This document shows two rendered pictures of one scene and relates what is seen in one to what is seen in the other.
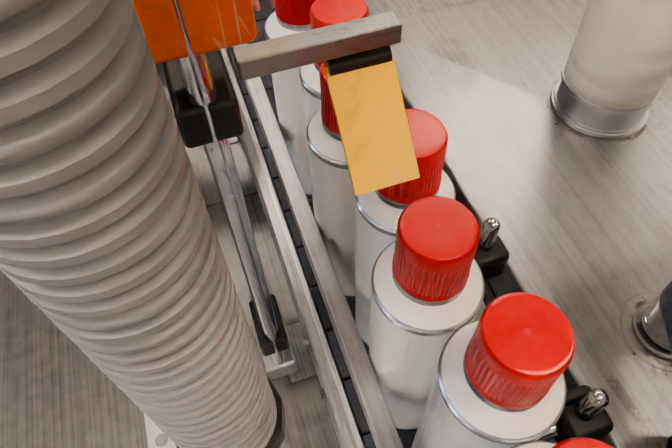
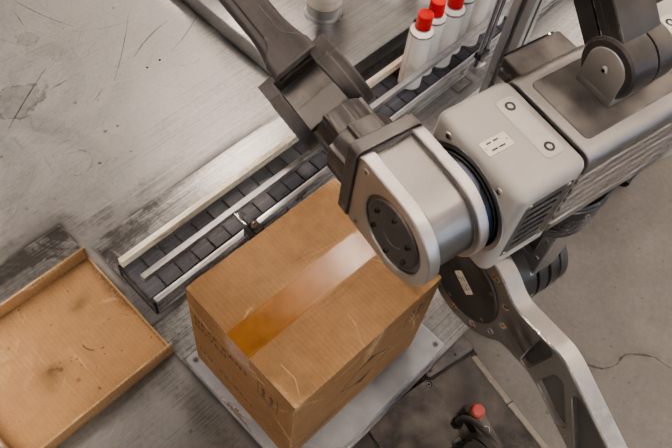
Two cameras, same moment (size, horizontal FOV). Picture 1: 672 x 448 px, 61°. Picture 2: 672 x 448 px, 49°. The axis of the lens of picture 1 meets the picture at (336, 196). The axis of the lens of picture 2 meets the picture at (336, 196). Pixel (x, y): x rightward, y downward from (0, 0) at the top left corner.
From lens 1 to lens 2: 162 cm
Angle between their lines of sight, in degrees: 62
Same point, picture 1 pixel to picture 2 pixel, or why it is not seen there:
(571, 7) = not seen: hidden behind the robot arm
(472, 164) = (375, 40)
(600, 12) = not seen: outside the picture
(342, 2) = not seen: outside the picture
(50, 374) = not seen: hidden behind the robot
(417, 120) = not seen: outside the picture
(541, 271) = (408, 18)
